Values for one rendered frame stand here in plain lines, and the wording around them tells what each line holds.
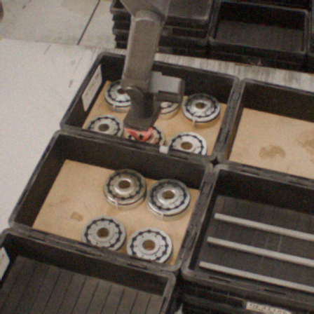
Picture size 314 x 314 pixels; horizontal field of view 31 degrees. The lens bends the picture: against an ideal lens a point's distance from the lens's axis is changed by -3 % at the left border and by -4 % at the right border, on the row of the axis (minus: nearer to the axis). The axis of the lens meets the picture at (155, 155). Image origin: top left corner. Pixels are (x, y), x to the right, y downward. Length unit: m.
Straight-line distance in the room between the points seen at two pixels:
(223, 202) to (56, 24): 2.10
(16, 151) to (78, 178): 0.33
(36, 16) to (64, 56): 1.43
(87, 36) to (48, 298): 2.10
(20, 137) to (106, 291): 0.66
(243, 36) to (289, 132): 1.05
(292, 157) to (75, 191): 0.56
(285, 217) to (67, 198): 0.53
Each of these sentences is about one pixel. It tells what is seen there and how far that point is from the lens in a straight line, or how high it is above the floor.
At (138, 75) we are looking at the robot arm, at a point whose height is 1.17.
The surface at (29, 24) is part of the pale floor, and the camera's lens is 3.37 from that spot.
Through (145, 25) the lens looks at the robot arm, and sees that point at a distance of 0.93.
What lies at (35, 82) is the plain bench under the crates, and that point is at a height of 0.70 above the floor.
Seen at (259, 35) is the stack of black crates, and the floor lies 0.38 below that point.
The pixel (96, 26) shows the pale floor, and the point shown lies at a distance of 3.27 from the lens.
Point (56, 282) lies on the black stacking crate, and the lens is 1.34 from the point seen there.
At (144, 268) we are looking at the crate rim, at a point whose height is 0.92.
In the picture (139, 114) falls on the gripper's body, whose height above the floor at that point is 0.98.
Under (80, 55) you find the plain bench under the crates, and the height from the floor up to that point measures 0.70.
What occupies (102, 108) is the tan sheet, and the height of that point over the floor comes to 0.83.
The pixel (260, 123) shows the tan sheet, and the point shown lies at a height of 0.83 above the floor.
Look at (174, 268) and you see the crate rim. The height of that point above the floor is 0.93.
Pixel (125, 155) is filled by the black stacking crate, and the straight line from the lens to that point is 1.43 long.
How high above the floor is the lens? 2.00
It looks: 51 degrees down
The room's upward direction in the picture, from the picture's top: 3 degrees counter-clockwise
